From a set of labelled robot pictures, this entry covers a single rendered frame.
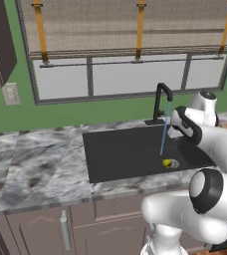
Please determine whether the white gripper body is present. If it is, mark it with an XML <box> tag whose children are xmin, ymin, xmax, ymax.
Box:
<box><xmin>166</xmin><ymin>125</ymin><xmax>187</xmax><ymax>140</ymax></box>

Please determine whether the black sink faucet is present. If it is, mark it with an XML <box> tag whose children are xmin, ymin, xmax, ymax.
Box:
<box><xmin>143</xmin><ymin>82</ymin><xmax>174</xmax><ymax>127</ymax></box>

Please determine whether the silver sink drain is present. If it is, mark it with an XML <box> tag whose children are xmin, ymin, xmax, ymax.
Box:
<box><xmin>165</xmin><ymin>158</ymin><xmax>180</xmax><ymax>169</ymax></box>

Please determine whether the yellow pear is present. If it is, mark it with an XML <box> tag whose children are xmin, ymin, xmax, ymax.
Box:
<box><xmin>161</xmin><ymin>158</ymin><xmax>172</xmax><ymax>169</ymax></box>

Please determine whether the black sink basin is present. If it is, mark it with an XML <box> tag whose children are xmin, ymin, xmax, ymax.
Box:
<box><xmin>82</xmin><ymin>124</ymin><xmax>217</xmax><ymax>184</ymax></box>

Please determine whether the blue water stream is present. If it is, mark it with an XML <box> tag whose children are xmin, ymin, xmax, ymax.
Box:
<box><xmin>159</xmin><ymin>101</ymin><xmax>171</xmax><ymax>156</ymax></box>

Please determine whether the grey framed window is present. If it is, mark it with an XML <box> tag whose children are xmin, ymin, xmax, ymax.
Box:
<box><xmin>15</xmin><ymin>0</ymin><xmax>227</xmax><ymax>107</ymax></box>

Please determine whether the brown drawer front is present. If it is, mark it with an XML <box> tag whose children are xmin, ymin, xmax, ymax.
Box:
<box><xmin>93</xmin><ymin>194</ymin><xmax>147</xmax><ymax>223</ymax></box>

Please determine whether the brown cupboard door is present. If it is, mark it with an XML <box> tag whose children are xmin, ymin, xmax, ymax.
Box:
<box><xmin>5</xmin><ymin>208</ymin><xmax>75</xmax><ymax>255</ymax></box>
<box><xmin>71</xmin><ymin>217</ymin><xmax>154</xmax><ymax>255</ymax></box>

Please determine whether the beige window blind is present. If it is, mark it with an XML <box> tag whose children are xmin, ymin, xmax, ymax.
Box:
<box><xmin>20</xmin><ymin>0</ymin><xmax>227</xmax><ymax>61</ymax></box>

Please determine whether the silver cupboard handle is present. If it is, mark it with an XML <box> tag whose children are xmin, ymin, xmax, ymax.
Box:
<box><xmin>59</xmin><ymin>210</ymin><xmax>73</xmax><ymax>251</ymax></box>

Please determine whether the white wall outlet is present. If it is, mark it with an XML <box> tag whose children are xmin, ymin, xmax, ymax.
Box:
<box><xmin>1</xmin><ymin>82</ymin><xmax>22</xmax><ymax>107</ymax></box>

